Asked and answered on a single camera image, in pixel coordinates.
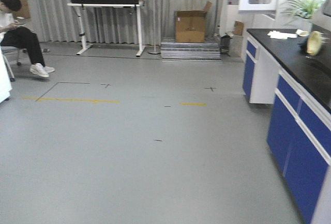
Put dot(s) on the green potted plant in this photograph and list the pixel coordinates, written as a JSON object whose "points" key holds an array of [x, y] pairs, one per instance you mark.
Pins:
{"points": [[299, 10]]}

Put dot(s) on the yellow bowl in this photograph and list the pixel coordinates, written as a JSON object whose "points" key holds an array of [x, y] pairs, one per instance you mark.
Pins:
{"points": [[314, 43]]}

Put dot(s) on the blue white lab counter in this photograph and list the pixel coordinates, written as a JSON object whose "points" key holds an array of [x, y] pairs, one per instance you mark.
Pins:
{"points": [[279, 72]]}

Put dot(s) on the seated person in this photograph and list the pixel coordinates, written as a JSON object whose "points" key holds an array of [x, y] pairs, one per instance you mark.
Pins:
{"points": [[15, 35]]}

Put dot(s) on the brown cardboard box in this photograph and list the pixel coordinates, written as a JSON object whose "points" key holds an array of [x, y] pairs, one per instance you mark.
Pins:
{"points": [[190, 25]]}

